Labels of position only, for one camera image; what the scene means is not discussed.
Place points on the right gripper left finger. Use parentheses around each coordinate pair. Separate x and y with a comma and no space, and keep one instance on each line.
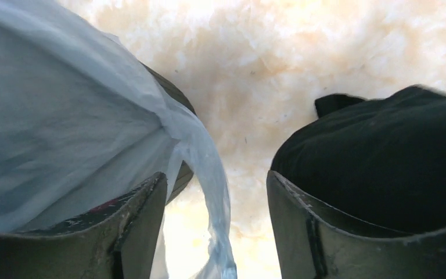
(114,240)

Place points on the light blue plastic trash bag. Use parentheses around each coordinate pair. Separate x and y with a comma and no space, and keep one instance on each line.
(82,122)

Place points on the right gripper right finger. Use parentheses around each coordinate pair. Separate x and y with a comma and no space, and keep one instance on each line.
(315,240)

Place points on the black plastic trash bin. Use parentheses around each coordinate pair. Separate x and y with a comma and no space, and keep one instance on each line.
(185,173)

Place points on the black printed t-shirt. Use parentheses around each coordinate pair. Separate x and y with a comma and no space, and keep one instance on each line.
(380,160)

